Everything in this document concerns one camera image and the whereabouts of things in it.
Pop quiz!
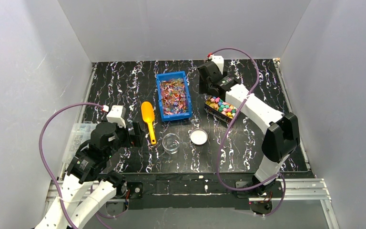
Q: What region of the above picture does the purple cable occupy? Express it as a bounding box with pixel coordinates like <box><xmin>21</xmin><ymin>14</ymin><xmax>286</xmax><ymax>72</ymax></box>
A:
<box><xmin>206</xmin><ymin>47</ymin><xmax>287</xmax><ymax>219</ymax></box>
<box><xmin>39</xmin><ymin>102</ymin><xmax>121</xmax><ymax>229</ymax></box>

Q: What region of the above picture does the clear glass jar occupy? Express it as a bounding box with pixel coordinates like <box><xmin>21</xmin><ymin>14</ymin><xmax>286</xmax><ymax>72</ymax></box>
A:
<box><xmin>162</xmin><ymin>133</ymin><xmax>181</xmax><ymax>154</ymax></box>

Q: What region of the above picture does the white round jar lid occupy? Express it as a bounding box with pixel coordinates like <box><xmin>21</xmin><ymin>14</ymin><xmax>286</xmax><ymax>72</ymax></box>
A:
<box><xmin>190</xmin><ymin>128</ymin><xmax>208</xmax><ymax>146</ymax></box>

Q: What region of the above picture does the yellow plastic scoop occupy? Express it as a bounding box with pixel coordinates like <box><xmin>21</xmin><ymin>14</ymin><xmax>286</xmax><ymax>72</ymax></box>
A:
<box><xmin>141</xmin><ymin>101</ymin><xmax>157</xmax><ymax>145</ymax></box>

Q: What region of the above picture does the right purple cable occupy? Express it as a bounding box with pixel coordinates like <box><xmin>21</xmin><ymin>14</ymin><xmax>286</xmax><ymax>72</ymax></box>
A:
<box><xmin>206</xmin><ymin>47</ymin><xmax>287</xmax><ymax>219</ymax></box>

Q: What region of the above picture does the aluminium frame rail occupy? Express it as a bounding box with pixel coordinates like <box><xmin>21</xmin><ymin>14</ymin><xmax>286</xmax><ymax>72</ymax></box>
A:
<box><xmin>39</xmin><ymin>178</ymin><xmax>340</xmax><ymax>229</ymax></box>

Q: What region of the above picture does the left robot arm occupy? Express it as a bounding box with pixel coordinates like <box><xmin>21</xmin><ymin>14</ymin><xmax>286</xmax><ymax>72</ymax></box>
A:
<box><xmin>37</xmin><ymin>122</ymin><xmax>145</xmax><ymax>229</ymax></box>

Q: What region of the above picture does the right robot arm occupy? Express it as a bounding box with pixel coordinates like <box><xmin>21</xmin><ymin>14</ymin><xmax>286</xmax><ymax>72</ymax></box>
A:
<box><xmin>197</xmin><ymin>61</ymin><xmax>300</xmax><ymax>195</ymax></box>

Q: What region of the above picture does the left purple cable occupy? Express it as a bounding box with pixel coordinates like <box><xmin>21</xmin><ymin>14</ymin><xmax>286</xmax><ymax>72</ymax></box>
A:
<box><xmin>39</xmin><ymin>102</ymin><xmax>121</xmax><ymax>229</ymax></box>

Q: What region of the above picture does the blue plastic candy bin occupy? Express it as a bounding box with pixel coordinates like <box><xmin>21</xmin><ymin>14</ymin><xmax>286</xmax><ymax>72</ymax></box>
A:
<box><xmin>156</xmin><ymin>71</ymin><xmax>193</xmax><ymax>122</ymax></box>

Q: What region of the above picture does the clear plastic box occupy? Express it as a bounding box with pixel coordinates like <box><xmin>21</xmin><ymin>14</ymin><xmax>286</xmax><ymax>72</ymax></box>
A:
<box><xmin>62</xmin><ymin>123</ymin><xmax>97</xmax><ymax>164</ymax></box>

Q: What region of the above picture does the square tin of colourful candies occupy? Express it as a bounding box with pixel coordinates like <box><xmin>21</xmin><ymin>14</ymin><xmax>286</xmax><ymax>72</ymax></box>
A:
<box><xmin>204</xmin><ymin>96</ymin><xmax>237</xmax><ymax>124</ymax></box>

